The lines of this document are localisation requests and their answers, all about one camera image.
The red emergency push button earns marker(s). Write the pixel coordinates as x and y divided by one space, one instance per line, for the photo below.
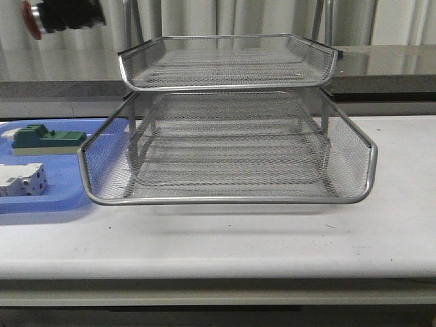
50 16

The blue plastic tray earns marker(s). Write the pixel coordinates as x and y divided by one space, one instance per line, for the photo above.
65 190

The grey window curtain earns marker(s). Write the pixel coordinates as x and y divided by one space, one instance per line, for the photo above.
354 23

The silver mesh tray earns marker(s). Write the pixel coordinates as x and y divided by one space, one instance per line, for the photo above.
228 161
108 158
182 63

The grey stone counter ledge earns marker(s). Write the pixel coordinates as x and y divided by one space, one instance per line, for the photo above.
369 81

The white circuit breaker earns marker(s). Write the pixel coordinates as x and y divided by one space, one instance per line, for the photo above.
23 180

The green terminal block module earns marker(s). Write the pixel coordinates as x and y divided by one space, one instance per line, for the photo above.
37 139

